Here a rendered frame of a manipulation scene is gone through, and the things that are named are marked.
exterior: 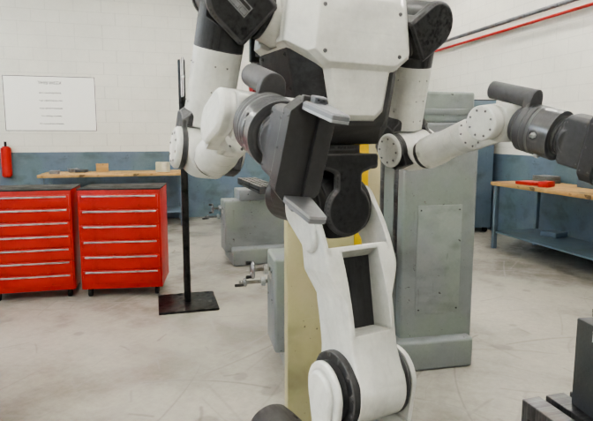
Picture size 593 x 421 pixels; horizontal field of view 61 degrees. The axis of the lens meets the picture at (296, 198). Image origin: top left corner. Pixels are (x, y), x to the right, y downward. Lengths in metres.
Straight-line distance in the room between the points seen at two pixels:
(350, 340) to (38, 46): 8.92
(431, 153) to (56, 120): 8.60
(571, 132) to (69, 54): 8.93
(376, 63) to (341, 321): 0.48
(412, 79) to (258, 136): 0.61
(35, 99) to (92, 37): 1.38
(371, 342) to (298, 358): 1.35
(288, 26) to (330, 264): 0.43
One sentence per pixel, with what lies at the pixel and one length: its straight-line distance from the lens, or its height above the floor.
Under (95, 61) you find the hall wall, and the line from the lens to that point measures 9.43.
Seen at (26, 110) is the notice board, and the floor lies 1.88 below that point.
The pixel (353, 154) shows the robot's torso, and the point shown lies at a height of 1.45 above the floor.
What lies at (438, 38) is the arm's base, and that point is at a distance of 1.16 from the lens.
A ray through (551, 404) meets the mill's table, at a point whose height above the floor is 0.93.
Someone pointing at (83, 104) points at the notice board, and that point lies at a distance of 9.38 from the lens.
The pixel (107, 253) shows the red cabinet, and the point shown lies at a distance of 4.95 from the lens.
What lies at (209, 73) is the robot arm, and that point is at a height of 1.59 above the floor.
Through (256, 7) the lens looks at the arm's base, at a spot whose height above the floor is 1.70.
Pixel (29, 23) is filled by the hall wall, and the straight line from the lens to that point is 9.66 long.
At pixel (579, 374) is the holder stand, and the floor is 1.00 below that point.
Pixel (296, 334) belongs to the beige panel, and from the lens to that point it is 2.27.
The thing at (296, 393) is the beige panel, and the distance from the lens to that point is 2.38.
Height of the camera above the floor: 1.48
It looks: 7 degrees down
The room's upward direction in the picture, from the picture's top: straight up
